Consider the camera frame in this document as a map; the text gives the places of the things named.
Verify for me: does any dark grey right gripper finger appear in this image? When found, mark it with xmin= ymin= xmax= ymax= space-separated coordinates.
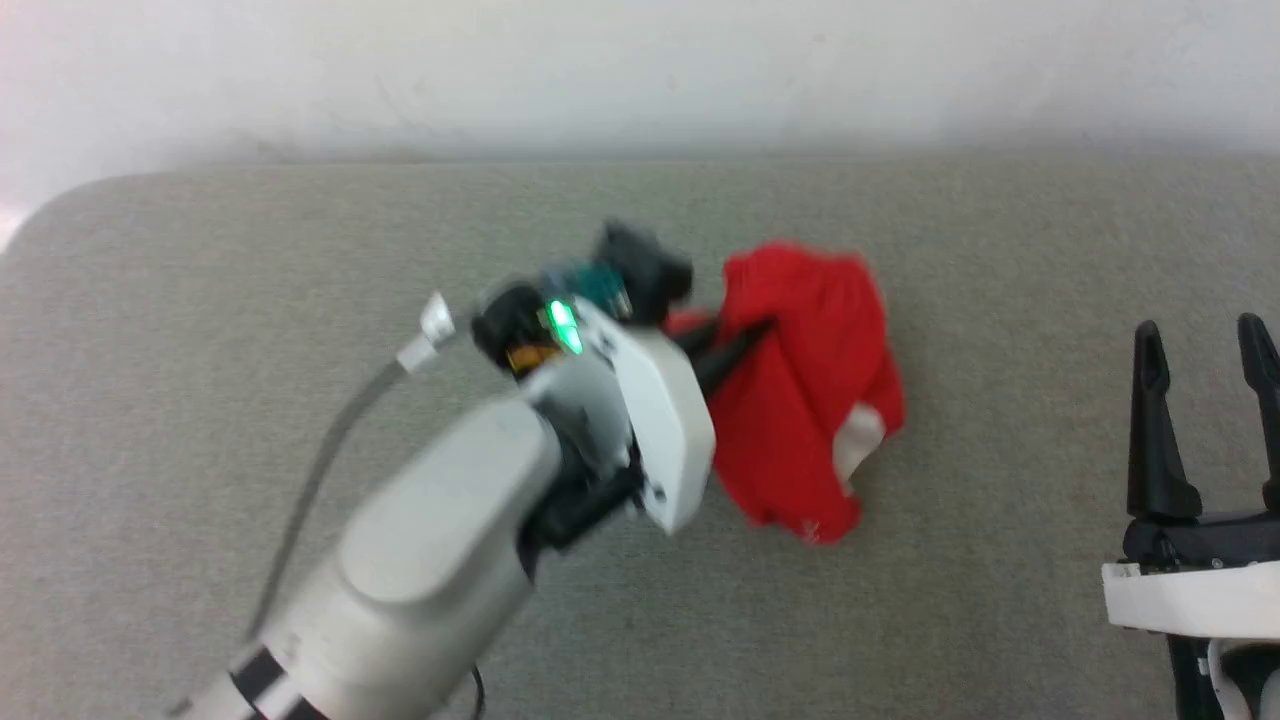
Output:
xmin=1127 ymin=320 xmax=1203 ymax=521
xmin=1237 ymin=313 xmax=1280 ymax=513

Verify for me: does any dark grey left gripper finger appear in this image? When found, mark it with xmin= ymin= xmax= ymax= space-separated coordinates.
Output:
xmin=695 ymin=345 xmax=763 ymax=398
xmin=682 ymin=318 xmax=777 ymax=363

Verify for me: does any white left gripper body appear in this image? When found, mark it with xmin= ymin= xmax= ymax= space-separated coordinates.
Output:
xmin=520 ymin=298 xmax=717 ymax=537

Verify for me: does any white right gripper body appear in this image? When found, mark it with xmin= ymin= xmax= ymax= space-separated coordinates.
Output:
xmin=1102 ymin=508 xmax=1280 ymax=641

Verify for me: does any red knit garment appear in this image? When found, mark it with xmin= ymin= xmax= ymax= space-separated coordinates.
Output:
xmin=665 ymin=240 xmax=906 ymax=546

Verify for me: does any grey-green fabric sofa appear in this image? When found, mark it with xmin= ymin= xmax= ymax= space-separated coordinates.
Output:
xmin=0 ymin=155 xmax=1280 ymax=720

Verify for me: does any grey cable with white plug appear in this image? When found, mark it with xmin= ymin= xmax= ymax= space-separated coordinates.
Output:
xmin=245 ymin=290 xmax=457 ymax=641

